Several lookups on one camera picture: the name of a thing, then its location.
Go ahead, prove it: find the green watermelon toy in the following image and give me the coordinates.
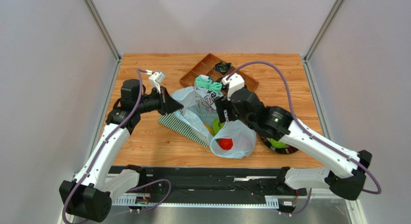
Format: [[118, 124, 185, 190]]
[[212, 119, 224, 135]]

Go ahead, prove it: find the light blue printed plastic bag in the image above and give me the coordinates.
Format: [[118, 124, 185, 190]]
[[171, 86, 257, 159]]

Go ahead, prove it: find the orange red wrinkled fruit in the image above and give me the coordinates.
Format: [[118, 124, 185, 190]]
[[219, 138, 233, 151]]

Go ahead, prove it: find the yellow green mango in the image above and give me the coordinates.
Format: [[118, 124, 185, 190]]
[[204, 124, 215, 136]]

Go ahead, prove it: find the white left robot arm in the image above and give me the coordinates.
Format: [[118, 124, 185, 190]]
[[59, 79, 183, 223]]

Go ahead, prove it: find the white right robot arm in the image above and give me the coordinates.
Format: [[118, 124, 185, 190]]
[[215, 87, 372, 200]]

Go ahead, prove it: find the green white striped cloth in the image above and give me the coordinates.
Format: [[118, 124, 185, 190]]
[[158, 105, 219, 147]]

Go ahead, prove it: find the teal white sock pair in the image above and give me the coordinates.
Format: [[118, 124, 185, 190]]
[[194, 74, 222, 94]]

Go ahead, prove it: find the brown wooden divided tray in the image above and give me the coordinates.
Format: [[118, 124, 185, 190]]
[[179, 53, 260, 93]]

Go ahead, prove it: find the black round plate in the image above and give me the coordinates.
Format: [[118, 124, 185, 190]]
[[259, 135, 299, 154]]

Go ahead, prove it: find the green custard apple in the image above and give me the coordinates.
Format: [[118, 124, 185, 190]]
[[270, 139, 288, 149]]

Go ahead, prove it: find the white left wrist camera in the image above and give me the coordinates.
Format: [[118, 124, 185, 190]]
[[146, 70, 166, 93]]

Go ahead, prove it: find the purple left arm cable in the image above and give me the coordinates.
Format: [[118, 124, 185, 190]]
[[62, 68, 172, 224]]

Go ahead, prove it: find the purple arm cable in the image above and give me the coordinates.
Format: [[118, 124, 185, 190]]
[[62, 68, 172, 224], [226, 60, 382, 217]]

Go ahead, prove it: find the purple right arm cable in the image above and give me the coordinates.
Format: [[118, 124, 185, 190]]
[[226, 60, 382, 217]]

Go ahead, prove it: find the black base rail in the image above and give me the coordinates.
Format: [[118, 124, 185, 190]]
[[106, 166, 335, 209]]

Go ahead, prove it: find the right aluminium frame post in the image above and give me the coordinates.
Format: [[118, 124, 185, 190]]
[[303, 0, 346, 62]]

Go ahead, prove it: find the aluminium frame post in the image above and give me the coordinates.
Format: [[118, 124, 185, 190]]
[[303, 0, 346, 62], [83, 0, 122, 62]]

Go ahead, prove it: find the left aluminium frame post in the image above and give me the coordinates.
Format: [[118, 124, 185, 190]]
[[83, 0, 122, 62]]

